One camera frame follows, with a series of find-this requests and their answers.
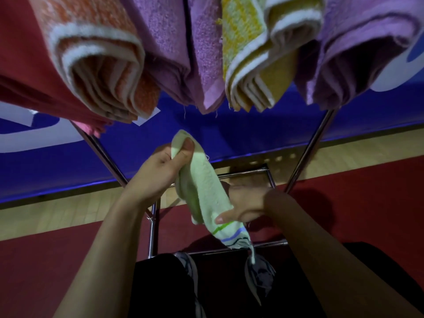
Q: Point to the person's left hand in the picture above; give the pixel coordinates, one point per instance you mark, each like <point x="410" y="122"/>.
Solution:
<point x="155" y="175"/>

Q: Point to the person's right hand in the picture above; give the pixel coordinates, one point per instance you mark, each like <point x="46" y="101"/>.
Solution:
<point x="248" y="202"/>

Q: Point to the pale green towel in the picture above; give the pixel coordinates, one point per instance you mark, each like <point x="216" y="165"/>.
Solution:
<point x="205" y="188"/>

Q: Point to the metal drying rack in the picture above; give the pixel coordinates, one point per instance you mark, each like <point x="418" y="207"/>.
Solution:
<point x="308" y="152"/>

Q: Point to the purple towel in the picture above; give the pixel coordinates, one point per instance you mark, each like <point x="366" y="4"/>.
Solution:
<point x="351" y="52"/>
<point x="185" y="46"/>

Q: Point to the orange patterned towel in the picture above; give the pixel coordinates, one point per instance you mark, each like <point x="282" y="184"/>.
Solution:
<point x="99" y="52"/>

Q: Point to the yellow white cloth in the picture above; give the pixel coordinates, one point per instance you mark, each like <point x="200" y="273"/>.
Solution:
<point x="251" y="52"/>

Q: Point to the pink towel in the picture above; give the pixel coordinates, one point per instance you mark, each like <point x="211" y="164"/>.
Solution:
<point x="33" y="69"/>

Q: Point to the person's left forearm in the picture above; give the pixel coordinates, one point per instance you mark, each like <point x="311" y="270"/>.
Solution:
<point x="99" y="264"/>

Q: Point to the person's right forearm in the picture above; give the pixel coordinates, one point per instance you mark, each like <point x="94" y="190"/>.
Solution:
<point x="341" y="264"/>

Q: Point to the person's right grey shoe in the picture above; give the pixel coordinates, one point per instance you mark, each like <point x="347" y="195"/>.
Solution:
<point x="260" y="278"/>

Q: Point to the person's grey shoe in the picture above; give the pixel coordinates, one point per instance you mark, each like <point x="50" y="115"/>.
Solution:
<point x="192" y="278"/>
<point x="260" y="278"/>

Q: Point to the person's left grey shoe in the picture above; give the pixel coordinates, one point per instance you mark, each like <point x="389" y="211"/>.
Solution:
<point x="192" y="278"/>

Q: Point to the person's black trousers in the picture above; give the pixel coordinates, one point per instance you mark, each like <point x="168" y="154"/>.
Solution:
<point x="298" y="291"/>

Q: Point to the blue banner with white print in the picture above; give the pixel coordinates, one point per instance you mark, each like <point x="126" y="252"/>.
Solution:
<point x="49" y="162"/>

